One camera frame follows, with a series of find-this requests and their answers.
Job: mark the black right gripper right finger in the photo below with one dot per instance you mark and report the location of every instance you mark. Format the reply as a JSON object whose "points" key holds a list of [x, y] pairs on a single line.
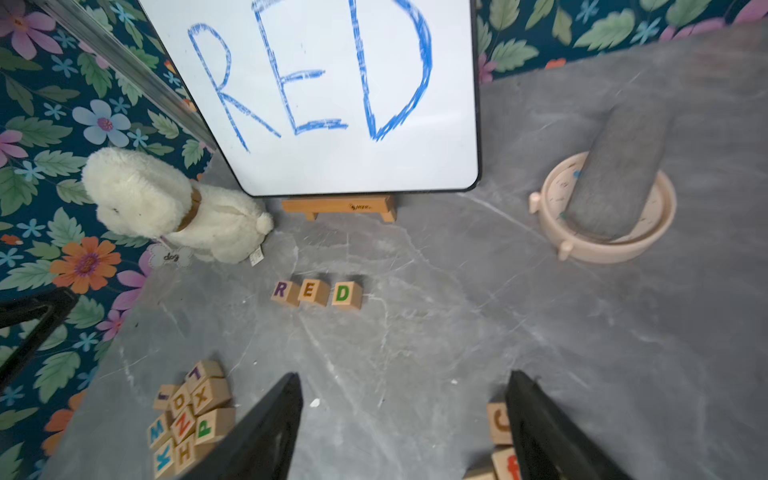
{"points": [[548, 444]]}

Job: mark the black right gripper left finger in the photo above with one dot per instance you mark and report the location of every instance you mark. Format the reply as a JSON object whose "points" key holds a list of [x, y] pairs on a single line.
{"points": [[262, 444]]}

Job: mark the wooden block purple R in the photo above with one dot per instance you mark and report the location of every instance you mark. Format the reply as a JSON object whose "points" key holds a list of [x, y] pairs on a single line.
{"points": [[286, 293]]}

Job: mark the wooden block red E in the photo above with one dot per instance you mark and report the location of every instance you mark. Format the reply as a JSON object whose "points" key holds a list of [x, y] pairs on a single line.
{"points": [[315, 292]]}

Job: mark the wooden block green D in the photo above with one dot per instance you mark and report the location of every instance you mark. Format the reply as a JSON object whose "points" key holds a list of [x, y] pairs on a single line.
{"points": [[347, 295]]}

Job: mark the white whiteboard reading RED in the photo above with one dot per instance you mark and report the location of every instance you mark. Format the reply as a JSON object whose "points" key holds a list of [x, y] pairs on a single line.
{"points": [[332, 97]]}

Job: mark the wooden block green P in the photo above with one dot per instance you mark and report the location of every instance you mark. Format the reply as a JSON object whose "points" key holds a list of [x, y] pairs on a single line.
{"points": [[215, 425]]}

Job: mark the wooden block brown C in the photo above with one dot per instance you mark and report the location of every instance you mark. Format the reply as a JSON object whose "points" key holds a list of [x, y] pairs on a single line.
{"points": [[499, 424]]}

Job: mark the wooden block brown X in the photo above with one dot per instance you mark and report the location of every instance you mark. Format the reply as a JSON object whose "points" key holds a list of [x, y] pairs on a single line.
{"points": [[212, 393]]}

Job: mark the wooden block brown H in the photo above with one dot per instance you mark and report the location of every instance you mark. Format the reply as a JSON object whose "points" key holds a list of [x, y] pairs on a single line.
{"points": [[188, 454]]}

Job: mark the wooden block red N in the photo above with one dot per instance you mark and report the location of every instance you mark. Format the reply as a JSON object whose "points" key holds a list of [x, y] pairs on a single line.
{"points": [[183, 425]]}

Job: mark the wooden block brown O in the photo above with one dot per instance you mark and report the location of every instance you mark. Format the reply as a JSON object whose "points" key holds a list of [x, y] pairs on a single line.
{"points": [[179, 400]]}

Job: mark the wooden block purple T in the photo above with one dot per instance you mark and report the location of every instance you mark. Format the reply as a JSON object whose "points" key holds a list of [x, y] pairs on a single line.
{"points": [[201, 371]]}

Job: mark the wooden block blue K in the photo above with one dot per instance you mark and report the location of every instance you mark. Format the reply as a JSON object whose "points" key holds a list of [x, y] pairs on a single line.
{"points": [[164, 461]]}

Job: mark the wooden block blue M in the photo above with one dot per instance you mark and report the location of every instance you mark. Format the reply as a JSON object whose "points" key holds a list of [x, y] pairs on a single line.
{"points": [[159, 430]]}

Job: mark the grey felt pad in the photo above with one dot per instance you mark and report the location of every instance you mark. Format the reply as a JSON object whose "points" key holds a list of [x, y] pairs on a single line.
{"points": [[619, 171]]}

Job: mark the wooden whiteboard easel stand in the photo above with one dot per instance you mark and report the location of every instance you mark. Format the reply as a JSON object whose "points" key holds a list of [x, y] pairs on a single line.
{"points": [[312, 207]]}

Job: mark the white plush dog toy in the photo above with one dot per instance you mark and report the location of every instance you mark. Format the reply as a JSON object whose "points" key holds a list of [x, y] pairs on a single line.
{"points": [[139, 195]]}

